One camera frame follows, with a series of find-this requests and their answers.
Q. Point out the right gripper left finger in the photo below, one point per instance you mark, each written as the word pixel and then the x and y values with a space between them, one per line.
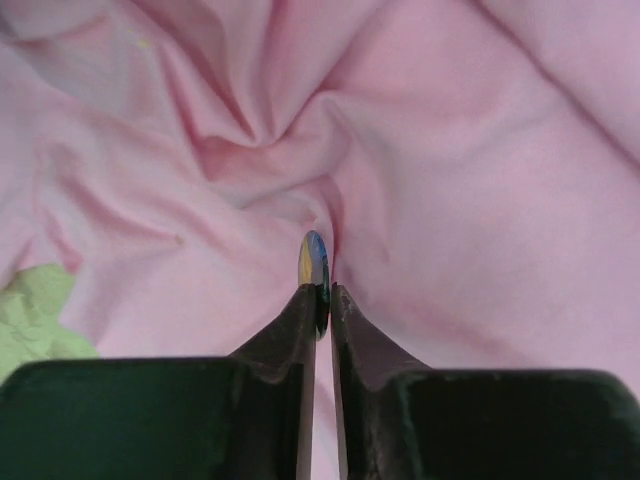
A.
pixel 247 415

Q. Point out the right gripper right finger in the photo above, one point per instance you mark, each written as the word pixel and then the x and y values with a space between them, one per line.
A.
pixel 398 418

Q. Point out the pink t-shirt garment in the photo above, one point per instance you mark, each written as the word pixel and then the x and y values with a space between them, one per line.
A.
pixel 472 167

